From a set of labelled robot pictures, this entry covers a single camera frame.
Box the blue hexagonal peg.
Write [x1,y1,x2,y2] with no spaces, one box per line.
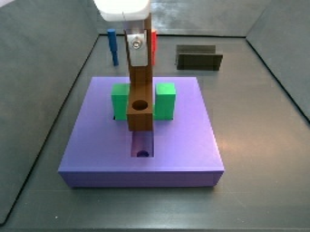
[106,28,118,66]

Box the red hexagonal peg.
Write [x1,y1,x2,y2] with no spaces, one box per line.
[150,29,157,65]

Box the green block left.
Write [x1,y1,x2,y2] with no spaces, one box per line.
[110,83,129,121]

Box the brown T-shaped block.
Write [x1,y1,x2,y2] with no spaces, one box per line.
[125,15,152,131]

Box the green block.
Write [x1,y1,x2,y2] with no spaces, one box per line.
[153,82,176,121]
[110,83,129,121]

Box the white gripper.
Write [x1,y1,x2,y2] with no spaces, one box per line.
[93,0,149,67]

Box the purple base board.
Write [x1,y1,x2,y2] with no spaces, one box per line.
[57,77,224,188]

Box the black angled bracket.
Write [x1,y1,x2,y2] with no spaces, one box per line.
[174,44,223,71]

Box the green block right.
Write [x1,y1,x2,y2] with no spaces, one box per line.
[153,82,176,121]

